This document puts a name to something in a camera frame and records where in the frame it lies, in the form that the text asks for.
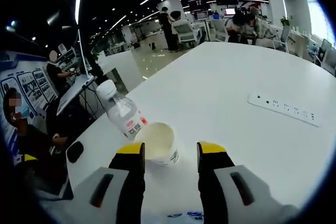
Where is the white office chair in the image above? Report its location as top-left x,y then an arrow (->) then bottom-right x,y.
211,19 -> 229,42
172,20 -> 200,49

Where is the wall poster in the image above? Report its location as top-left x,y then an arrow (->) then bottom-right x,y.
0,56 -> 60,141

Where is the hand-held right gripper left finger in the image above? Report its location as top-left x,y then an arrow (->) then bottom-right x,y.
70,142 -> 146,224

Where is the clear plastic bottle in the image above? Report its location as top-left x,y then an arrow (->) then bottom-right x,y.
96,79 -> 148,141

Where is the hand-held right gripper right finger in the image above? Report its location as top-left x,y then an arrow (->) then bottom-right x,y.
196,141 -> 300,224

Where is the white power strip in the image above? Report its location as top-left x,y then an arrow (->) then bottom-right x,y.
247,91 -> 322,128

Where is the black computer mouse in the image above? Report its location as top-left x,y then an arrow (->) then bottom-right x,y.
67,141 -> 85,164

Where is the green potted plant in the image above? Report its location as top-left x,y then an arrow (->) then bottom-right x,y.
279,15 -> 292,27

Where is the silver laptop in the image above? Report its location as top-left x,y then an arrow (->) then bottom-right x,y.
56,73 -> 95,116

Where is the patterned paper cup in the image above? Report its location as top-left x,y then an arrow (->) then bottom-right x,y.
133,121 -> 181,167

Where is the bright office window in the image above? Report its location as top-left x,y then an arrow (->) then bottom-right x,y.
306,0 -> 336,44

